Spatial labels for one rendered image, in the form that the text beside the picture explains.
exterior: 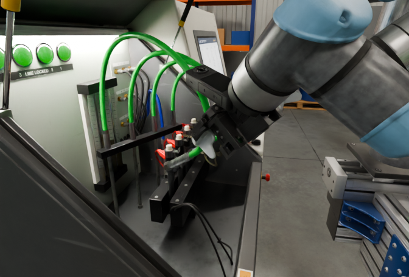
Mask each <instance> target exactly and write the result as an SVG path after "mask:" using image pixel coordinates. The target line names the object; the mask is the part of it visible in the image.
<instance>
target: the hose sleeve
mask: <svg viewBox="0 0 409 277"><path fill-rule="evenodd" d="M192 159H193V158H190V157H189V152H187V153H185V154H183V155H181V156H179V157H177V158H174V159H172V160H171V161H169V162H168V164H167V165H168V167H169V168H174V167H177V166H179V165H180V164H183V163H185V162H188V161H190V160H192Z"/></svg>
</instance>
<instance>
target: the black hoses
mask: <svg viewBox="0 0 409 277"><path fill-rule="evenodd" d="M140 71H141V72H142V73H143V74H144V75H145V77H146V79H147V93H146V97H145V102H144V104H143V96H144V84H143V80H142V78H141V76H140V75H139V74H138V77H139V79H140V81H141V99H140V98H139V97H138V88H137V84H136V82H135V96H133V97H135V113H134V118H133V120H134V122H136V126H135V132H136V136H139V135H141V134H142V135H143V134H144V132H142V129H143V127H144V124H145V120H146V118H147V109H146V104H147V99H148V96H149V93H148V90H149V88H150V82H149V78H148V76H147V74H146V73H145V72H144V71H143V70H142V69H140ZM122 73H127V74H128V75H129V76H130V77H132V75H131V74H130V73H129V72H128V71H122ZM138 101H139V102H140V106H139V113H138V118H137V121H136V115H137V108H138ZM142 106H143V110H142V114H141V109H142ZM144 112H145V116H144ZM140 115H141V119H140ZM143 117H144V119H143ZM139 119H140V121H139ZM142 120H143V122H142ZM138 124H139V125H138ZM141 124H142V125H141ZM140 127H141V129H140ZM128 138H129V139H130V135H129V134H127V137H126V136H124V140H127V139H128ZM124 140H123V139H122V138H121V139H120V142H122V141H124Z"/></svg>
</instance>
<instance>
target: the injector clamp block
mask: <svg viewBox="0 0 409 277"><path fill-rule="evenodd" d="M208 171H209V163H208V162H207V161H206V159H205V156H204V154H201V153H200V154H199V155H198V156H197V158H196V159H195V161H194V163H193V164H192V160H191V168H190V169H189V171H188V173H187V174H186V163H183V181H182V182H181V184H180V186H179V187H178V171H176V172H175V174H174V180H175V181H174V185H175V194H174V196H173V197H172V199H171V201H170V202H169V185H168V178H165V179H163V181H162V183H161V184H160V185H159V186H158V188H157V189H156V191H155V192H154V193H153V195H152V196H151V197H150V198H149V202H150V215H151V221H152V222H158V223H163V222H164V220H165V219H166V217H167V215H168V214H170V224H171V225H174V226H180V227H183V225H184V223H185V221H186V219H187V217H188V218H193V219H194V218H195V216H196V215H197V213H196V212H195V211H194V210H193V209H192V208H191V207H190V206H183V207H181V208H178V209H176V211H174V209H175V208H173V210H170V209H171V207H173V206H177V205H180V204H182V203H191V204H194V205H195V206H196V207H197V208H198V209H199V207H200V205H201V202H202V184H203V182H204V180H205V178H206V176H207V173H208ZM169 204H170V206H169Z"/></svg>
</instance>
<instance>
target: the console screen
mask: <svg viewBox="0 0 409 277"><path fill-rule="evenodd" d="M193 34H194V38H195V44H196V47H197V52H198V56H199V59H200V64H201V65H206V66H208V67H210V68H212V69H214V70H216V71H218V72H220V73H222V74H223V75H225V73H224V70H223V64H222V59H221V55H220V50H219V46H218V41H217V36H216V32H215V31H207V30H193ZM209 103H210V106H213V104H214V102H213V101H211V100H210V99H209Z"/></svg>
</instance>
